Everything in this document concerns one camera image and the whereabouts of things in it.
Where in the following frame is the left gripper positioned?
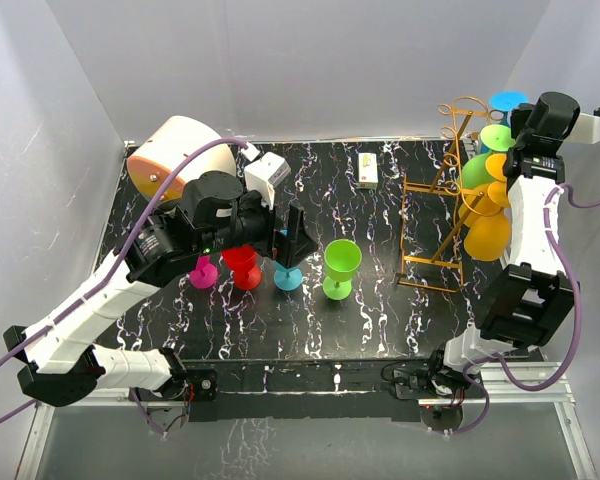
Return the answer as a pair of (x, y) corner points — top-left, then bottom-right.
(198, 179), (318, 267)

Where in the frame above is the dark blue wine glass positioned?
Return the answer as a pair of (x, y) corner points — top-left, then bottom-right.
(479, 91), (528, 153)

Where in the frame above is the pale green wine glass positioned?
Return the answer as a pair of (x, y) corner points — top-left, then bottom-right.
(460, 124), (515, 189)

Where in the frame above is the light blue wine glass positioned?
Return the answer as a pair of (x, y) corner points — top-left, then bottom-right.
(274, 263), (303, 291)

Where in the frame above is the red wine glass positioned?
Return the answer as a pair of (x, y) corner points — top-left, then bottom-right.
(222, 246), (262, 291)

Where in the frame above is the yellow wine glass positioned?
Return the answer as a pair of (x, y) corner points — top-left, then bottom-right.
(461, 181), (511, 262)
(460, 153), (510, 226)

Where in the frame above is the magenta wine glass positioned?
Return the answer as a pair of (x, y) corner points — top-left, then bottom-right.
(189, 255), (218, 289)

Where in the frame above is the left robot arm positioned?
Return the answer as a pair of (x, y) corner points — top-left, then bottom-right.
(3, 171), (318, 407)

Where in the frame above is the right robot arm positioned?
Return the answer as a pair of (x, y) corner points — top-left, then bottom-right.
(424, 91), (582, 397)

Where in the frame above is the small white box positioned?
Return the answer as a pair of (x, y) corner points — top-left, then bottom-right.
(357, 152), (378, 190)

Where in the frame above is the white cylindrical drum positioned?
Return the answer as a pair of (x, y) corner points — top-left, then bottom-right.
(126, 115), (236, 202)

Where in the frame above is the black front base bar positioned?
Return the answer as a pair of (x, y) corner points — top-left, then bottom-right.
(184, 359), (431, 422)

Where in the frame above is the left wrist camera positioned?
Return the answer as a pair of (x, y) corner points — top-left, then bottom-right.
(244, 152), (291, 210)

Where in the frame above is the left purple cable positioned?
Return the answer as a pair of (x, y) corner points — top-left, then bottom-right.
(0, 138), (254, 435)

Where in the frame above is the purple cable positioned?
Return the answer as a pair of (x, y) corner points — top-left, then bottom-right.
(0, 138), (254, 435)
(449, 107), (600, 436)

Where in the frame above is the gold wire glass rack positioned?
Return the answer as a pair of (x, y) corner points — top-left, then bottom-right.
(396, 95), (494, 294)

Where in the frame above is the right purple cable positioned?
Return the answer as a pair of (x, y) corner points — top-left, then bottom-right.
(449, 107), (600, 436)

